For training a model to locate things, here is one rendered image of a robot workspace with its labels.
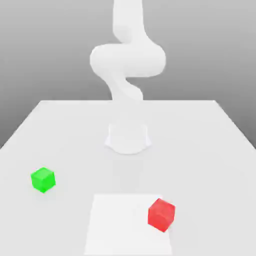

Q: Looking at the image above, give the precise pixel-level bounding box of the small green cube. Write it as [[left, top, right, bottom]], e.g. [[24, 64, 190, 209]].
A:
[[30, 166, 57, 194]]

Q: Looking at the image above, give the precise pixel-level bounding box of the small red cube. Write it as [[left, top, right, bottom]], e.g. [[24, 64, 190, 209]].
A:
[[147, 197, 177, 233]]

